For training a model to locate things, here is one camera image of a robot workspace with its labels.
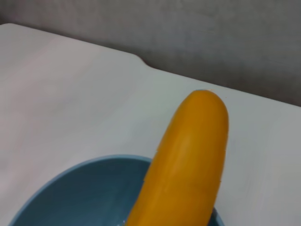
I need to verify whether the blue plastic bowl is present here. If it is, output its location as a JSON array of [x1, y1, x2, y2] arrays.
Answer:
[[8, 154, 225, 226]]

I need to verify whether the yellow banana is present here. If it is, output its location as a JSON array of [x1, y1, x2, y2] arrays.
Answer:
[[124, 90, 230, 226]]

